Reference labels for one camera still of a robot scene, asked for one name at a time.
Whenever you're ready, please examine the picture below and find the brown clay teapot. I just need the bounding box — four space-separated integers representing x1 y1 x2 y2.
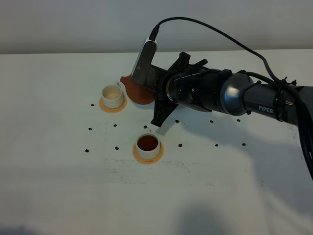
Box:
120 75 155 105

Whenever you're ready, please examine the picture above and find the near orange coaster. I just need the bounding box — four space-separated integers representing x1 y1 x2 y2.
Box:
133 141 164 165

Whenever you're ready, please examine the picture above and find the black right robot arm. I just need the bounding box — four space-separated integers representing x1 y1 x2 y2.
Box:
151 52 313 128

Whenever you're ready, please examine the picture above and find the black camera cable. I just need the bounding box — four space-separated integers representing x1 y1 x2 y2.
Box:
148 17 313 179

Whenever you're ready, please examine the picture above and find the grey depth camera bar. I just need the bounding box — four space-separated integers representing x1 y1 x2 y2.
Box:
131 39 157 86

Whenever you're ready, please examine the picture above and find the far white teacup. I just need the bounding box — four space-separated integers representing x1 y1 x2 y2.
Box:
101 83 124 109

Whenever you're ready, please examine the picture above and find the orange coaster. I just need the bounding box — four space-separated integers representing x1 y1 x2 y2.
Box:
99 95 127 113
133 141 164 165

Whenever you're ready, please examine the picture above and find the far orange coaster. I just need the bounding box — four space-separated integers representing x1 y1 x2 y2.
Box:
99 95 127 113

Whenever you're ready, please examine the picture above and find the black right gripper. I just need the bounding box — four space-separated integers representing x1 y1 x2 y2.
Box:
151 52 208 127

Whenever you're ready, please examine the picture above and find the near white teacup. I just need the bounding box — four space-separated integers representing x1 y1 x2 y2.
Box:
135 128 161 160

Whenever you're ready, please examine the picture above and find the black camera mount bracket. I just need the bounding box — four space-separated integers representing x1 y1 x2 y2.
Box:
143 65 167 91

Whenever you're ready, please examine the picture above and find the white teacup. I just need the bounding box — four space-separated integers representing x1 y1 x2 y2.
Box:
101 83 124 109
135 128 161 160

